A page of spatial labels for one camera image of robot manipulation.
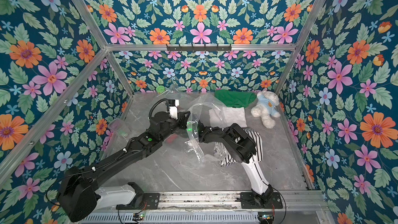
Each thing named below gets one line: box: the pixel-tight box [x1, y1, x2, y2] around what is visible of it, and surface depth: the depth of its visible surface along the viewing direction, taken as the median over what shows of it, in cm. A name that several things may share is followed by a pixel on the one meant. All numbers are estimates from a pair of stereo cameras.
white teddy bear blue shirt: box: [250, 88, 281, 129], surface depth 105 cm
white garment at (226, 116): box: [208, 107, 248, 128], surface depth 105 cm
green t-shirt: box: [214, 89, 258, 108], surface depth 116 cm
